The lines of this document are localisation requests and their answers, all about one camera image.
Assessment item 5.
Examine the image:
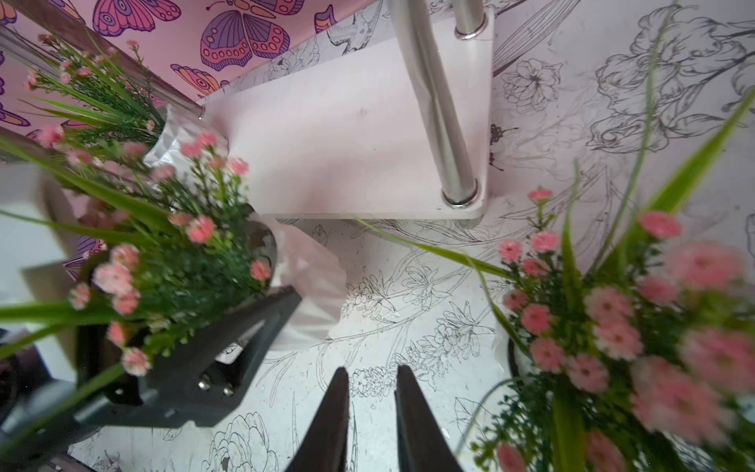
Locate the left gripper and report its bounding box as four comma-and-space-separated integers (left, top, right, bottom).
1, 287, 301, 466

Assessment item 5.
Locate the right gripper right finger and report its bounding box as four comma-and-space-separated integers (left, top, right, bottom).
394, 365, 462, 472

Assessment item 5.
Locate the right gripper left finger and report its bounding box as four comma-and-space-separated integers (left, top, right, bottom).
286, 367, 350, 472

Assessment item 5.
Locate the white two-tier rack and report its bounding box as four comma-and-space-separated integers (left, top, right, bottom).
0, 0, 495, 222

